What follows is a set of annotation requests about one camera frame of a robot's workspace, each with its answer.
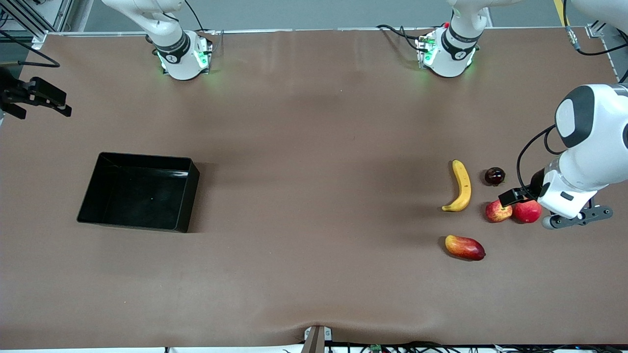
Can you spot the small red yellow apple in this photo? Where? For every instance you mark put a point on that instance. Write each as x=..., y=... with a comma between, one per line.
x=496, y=214

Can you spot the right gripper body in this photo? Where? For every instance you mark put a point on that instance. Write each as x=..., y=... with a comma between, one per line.
x=13, y=92

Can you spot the yellow banana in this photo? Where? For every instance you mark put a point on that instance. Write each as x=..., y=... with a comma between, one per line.
x=463, y=186

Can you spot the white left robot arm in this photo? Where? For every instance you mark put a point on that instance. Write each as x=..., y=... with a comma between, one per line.
x=603, y=142

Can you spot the black plastic box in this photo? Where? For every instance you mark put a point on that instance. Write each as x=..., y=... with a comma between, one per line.
x=142, y=196

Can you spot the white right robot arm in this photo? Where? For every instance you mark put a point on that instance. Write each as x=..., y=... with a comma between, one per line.
x=181, y=59

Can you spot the round red apple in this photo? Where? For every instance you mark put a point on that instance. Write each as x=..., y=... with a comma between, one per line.
x=527, y=213

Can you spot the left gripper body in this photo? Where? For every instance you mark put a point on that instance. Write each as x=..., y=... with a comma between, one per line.
x=536, y=184

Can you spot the brown table mat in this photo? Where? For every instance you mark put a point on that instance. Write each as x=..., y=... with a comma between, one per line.
x=294, y=269

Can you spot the red yellow mango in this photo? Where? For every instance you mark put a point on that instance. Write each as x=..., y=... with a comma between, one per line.
x=465, y=248

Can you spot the grey metal table bracket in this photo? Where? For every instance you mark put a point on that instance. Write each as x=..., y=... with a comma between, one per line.
x=316, y=340

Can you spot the aluminium frame profile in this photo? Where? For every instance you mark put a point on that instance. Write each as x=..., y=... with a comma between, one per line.
x=39, y=39
x=596, y=30

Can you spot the small green circuit board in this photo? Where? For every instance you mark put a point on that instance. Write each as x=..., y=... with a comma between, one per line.
x=376, y=348

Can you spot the dark purple plum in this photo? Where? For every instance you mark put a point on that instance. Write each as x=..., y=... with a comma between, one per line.
x=495, y=176

